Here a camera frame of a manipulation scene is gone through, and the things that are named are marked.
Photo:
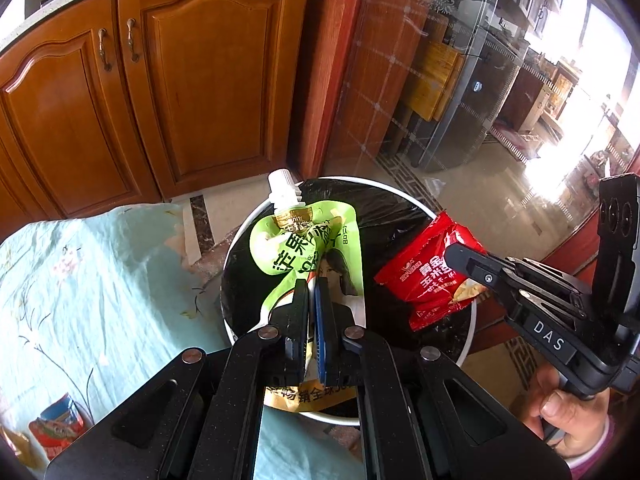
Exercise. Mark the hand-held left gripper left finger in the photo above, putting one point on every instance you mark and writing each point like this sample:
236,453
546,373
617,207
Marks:
299,320

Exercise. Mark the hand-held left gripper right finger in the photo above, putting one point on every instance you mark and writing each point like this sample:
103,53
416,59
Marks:
320,330

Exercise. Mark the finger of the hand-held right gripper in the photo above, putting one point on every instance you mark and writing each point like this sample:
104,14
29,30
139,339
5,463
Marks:
465,260
550,304

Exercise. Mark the red snack packet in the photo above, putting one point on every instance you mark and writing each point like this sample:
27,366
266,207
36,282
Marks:
425,270

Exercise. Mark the green spouted drink pouch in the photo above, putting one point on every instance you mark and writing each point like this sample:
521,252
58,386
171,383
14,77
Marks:
295,250

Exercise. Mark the white round trash bin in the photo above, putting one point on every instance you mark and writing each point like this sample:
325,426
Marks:
330,417

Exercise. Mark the person's right forearm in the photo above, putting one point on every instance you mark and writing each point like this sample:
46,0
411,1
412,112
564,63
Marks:
595,460

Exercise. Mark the person's right hand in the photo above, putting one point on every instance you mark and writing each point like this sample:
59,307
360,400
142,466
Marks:
575,420

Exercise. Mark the black appliance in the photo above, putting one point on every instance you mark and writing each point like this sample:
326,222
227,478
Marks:
470,110

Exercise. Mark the yellow crate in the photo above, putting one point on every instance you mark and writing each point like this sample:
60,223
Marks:
435,80

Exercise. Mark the teal floral tablecloth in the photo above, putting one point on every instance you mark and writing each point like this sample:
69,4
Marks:
100,285

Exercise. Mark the red framed glass partition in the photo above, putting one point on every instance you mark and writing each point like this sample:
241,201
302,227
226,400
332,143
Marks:
380,60

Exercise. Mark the wooden cabinet door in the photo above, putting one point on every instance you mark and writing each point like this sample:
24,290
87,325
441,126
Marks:
65,120
210,85
15,195

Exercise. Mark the red and blue wrapper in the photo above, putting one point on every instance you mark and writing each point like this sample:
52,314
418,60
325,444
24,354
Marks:
55,425

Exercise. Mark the yellow wrapper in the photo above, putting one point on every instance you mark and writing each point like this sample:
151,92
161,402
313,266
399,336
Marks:
10,442

